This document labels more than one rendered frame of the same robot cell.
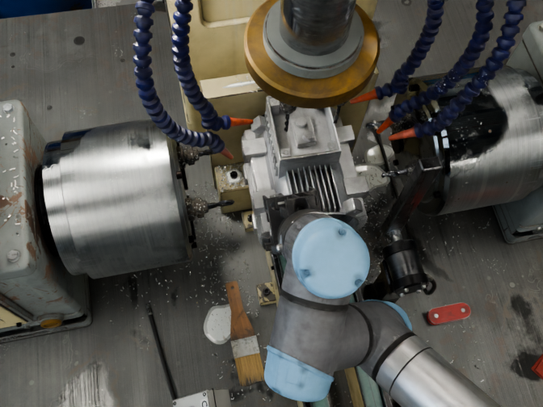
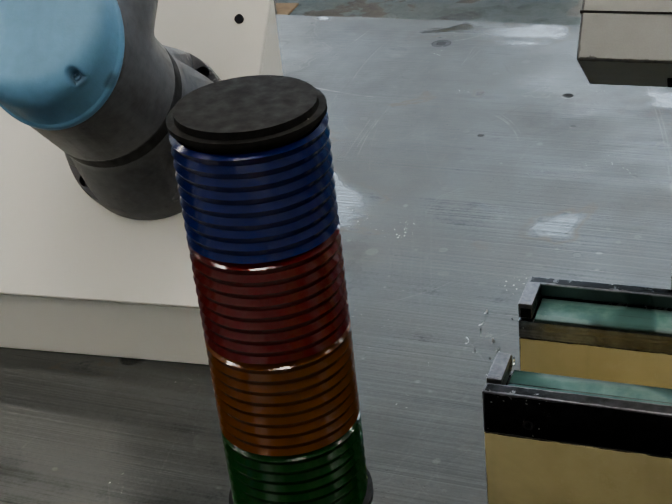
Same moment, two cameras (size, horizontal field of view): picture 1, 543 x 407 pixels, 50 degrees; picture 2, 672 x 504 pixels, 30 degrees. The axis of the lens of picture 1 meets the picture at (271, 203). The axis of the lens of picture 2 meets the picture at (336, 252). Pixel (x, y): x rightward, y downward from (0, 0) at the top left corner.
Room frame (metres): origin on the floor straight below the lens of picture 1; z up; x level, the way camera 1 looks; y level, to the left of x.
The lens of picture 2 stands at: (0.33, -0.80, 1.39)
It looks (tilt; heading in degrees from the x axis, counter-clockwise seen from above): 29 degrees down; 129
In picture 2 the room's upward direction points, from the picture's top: 6 degrees counter-clockwise
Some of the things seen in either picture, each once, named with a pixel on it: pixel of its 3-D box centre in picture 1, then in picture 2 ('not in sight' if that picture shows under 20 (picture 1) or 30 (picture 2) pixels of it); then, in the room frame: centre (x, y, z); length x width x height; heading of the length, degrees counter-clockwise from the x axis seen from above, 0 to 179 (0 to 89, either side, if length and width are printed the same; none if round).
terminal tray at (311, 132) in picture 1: (301, 134); not in sight; (0.50, -0.04, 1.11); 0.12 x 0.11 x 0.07; 15
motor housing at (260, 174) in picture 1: (301, 180); not in sight; (0.46, -0.05, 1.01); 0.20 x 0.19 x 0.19; 15
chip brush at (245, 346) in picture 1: (242, 331); not in sight; (0.22, 0.04, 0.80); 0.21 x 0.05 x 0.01; 18
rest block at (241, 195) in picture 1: (234, 186); not in sight; (0.51, 0.08, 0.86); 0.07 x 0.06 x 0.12; 106
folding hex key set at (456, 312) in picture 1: (448, 313); not in sight; (0.29, -0.37, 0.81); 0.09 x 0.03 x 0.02; 106
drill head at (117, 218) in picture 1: (96, 203); not in sight; (0.37, 0.29, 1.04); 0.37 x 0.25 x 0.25; 106
